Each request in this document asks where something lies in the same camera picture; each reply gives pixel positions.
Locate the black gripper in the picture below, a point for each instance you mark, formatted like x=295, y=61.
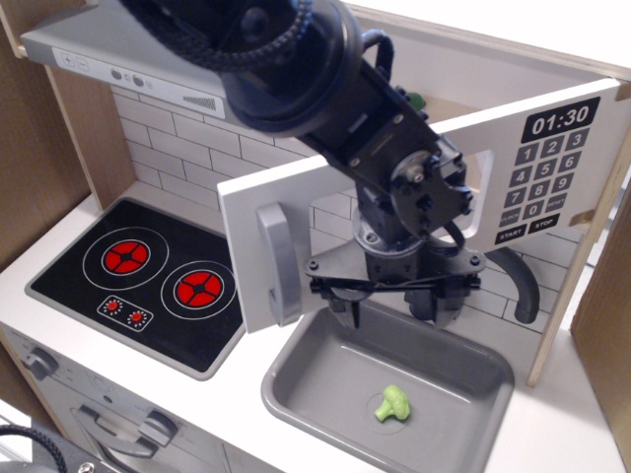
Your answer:
x=350, y=273

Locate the white toy microwave door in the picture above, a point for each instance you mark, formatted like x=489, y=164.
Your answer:
x=532, y=166

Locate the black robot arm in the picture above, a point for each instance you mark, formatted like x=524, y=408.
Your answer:
x=304, y=69

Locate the wooden microwave cabinet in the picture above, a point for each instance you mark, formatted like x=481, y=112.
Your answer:
x=584, y=36

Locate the grey toy sink basin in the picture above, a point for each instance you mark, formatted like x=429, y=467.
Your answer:
x=328, y=381

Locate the green toy broccoli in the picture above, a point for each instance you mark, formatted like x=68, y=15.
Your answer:
x=395, y=404

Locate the dark grey toy faucet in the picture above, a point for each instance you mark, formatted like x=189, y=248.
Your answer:
x=527, y=308

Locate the purple toy eggplant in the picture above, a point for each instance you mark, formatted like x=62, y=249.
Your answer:
x=416, y=101

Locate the brown cardboard panel right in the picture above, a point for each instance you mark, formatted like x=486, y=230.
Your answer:
x=601, y=330

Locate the black toy stove top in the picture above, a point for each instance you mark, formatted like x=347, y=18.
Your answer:
x=153, y=282

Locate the grey oven knob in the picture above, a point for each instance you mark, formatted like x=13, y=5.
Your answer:
x=40, y=364

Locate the grey range hood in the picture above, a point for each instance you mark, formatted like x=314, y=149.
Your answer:
x=102, y=41

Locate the grey microwave door handle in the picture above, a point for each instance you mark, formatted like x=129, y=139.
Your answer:
x=285, y=293

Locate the grey oven door handle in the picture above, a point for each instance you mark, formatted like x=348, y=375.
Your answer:
x=119, y=435

